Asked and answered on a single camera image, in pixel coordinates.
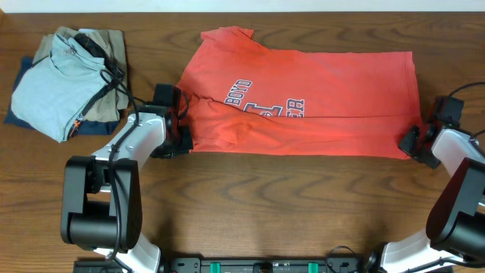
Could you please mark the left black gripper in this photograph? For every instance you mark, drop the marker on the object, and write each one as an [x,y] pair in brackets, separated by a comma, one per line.
[178,139]

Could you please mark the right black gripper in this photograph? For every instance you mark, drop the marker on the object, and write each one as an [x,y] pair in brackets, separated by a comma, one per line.
[415,143]

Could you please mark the red soccer t-shirt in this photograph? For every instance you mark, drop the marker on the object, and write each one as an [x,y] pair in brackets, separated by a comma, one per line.
[245,98]

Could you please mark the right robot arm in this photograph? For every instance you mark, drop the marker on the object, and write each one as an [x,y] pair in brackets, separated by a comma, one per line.
[454,233]

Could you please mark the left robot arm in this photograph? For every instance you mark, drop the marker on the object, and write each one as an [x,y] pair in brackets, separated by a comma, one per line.
[101,205]

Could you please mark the folded navy garment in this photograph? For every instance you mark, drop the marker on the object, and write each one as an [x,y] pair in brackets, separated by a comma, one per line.
[86,128]

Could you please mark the folded black jacket orange trim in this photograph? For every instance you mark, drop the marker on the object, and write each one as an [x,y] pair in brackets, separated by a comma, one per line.
[106,105]

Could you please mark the folded light grey shirt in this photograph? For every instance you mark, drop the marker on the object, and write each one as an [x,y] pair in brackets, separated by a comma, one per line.
[53,92]

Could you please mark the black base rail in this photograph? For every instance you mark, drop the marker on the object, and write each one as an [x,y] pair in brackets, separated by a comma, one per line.
[347,262]

